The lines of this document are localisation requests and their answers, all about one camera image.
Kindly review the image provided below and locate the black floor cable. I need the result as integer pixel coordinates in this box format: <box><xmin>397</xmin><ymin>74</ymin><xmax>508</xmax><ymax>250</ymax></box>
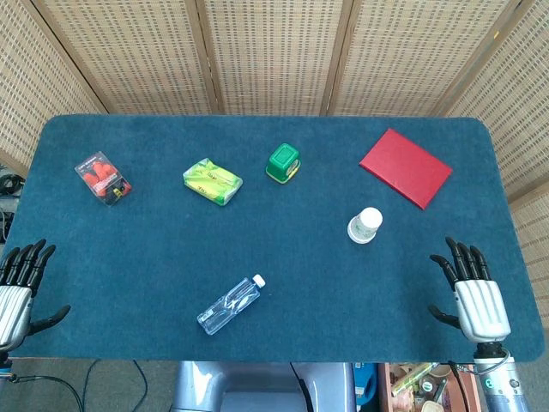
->
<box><xmin>82</xmin><ymin>359</ymin><xmax>149</xmax><ymax>412</ymax></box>

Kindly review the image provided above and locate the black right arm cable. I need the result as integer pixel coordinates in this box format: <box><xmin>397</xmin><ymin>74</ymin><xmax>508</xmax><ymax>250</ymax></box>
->
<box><xmin>448</xmin><ymin>361</ymin><xmax>478</xmax><ymax>412</ymax></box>

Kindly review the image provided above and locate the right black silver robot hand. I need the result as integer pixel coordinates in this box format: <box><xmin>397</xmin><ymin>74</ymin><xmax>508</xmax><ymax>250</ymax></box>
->
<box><xmin>427</xmin><ymin>236</ymin><xmax>512</xmax><ymax>343</ymax></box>

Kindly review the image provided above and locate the white paper cup green print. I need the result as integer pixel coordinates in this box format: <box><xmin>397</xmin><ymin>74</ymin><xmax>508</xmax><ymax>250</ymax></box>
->
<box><xmin>347</xmin><ymin>216</ymin><xmax>371</xmax><ymax>245</ymax></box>

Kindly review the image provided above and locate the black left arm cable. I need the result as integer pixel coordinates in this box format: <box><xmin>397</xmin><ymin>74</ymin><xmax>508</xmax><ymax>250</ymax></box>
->
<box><xmin>8</xmin><ymin>373</ymin><xmax>89</xmax><ymax>412</ymax></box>

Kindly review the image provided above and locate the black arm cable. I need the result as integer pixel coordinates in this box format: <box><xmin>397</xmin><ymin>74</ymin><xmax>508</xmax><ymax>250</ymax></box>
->
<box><xmin>448</xmin><ymin>361</ymin><xmax>478</xmax><ymax>412</ymax></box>
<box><xmin>8</xmin><ymin>373</ymin><xmax>89</xmax><ymax>412</ymax></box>

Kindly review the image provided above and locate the red flat notebook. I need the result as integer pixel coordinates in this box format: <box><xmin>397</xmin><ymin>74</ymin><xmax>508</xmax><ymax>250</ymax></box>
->
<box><xmin>359</xmin><ymin>127</ymin><xmax>454</xmax><ymax>211</ymax></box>

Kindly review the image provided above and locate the woven rattan screen panel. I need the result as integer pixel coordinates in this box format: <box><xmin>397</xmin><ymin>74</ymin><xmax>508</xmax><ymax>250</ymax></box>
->
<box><xmin>328</xmin><ymin>0</ymin><xmax>537</xmax><ymax>118</ymax></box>
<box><xmin>196</xmin><ymin>0</ymin><xmax>355</xmax><ymax>117</ymax></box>
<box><xmin>0</xmin><ymin>0</ymin><xmax>108</xmax><ymax>177</ymax></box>
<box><xmin>32</xmin><ymin>0</ymin><xmax>222</xmax><ymax>116</ymax></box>
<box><xmin>443</xmin><ymin>0</ymin><xmax>549</xmax><ymax>310</ymax></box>

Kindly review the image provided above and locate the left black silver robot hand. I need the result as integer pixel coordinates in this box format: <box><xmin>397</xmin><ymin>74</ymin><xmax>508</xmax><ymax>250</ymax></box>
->
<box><xmin>0</xmin><ymin>239</ymin><xmax>72</xmax><ymax>351</ymax></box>

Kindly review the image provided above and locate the white plastic jar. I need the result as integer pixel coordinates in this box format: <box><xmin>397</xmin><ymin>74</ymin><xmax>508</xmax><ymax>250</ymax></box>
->
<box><xmin>347</xmin><ymin>206</ymin><xmax>383</xmax><ymax>244</ymax></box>

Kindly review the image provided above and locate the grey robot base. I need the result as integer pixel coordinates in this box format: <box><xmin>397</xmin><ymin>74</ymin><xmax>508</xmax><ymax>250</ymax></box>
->
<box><xmin>171</xmin><ymin>360</ymin><xmax>357</xmax><ymax>412</ymax></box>

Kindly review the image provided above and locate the clear plastic water bottle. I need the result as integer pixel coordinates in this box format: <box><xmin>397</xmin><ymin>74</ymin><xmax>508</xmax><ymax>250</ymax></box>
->
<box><xmin>196</xmin><ymin>274</ymin><xmax>266</xmax><ymax>336</ymax></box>

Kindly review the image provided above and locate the blue felt table mat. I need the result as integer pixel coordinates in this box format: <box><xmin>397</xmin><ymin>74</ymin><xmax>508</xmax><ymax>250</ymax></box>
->
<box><xmin>0</xmin><ymin>113</ymin><xmax>546</xmax><ymax>365</ymax></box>

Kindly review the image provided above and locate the red black blister package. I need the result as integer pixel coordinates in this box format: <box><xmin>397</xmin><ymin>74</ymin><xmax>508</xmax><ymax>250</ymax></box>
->
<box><xmin>74</xmin><ymin>150</ymin><xmax>133</xmax><ymax>208</ymax></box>

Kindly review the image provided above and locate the green lidded plastic container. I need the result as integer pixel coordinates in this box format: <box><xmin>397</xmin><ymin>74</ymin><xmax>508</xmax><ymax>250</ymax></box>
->
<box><xmin>265</xmin><ymin>142</ymin><xmax>302</xmax><ymax>185</ymax></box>

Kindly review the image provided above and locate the blue plastic item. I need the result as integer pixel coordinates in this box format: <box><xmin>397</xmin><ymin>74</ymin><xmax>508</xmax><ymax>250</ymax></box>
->
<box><xmin>353</xmin><ymin>362</ymin><xmax>378</xmax><ymax>405</ymax></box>

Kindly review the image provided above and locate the black base cable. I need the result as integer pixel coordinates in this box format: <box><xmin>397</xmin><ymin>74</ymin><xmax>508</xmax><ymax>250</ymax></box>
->
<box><xmin>290</xmin><ymin>362</ymin><xmax>311</xmax><ymax>398</ymax></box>

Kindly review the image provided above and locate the orange box with clutter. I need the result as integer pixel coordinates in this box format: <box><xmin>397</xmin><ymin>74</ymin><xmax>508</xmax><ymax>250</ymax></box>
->
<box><xmin>377</xmin><ymin>362</ymin><xmax>488</xmax><ymax>412</ymax></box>

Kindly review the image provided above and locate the green tissue pack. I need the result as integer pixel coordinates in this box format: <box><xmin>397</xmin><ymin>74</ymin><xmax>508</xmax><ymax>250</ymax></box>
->
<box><xmin>182</xmin><ymin>157</ymin><xmax>244</xmax><ymax>208</ymax></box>

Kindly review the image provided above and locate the black cable bundle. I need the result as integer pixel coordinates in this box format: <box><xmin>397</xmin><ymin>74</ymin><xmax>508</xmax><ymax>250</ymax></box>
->
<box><xmin>0</xmin><ymin>162</ymin><xmax>27</xmax><ymax>197</ymax></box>

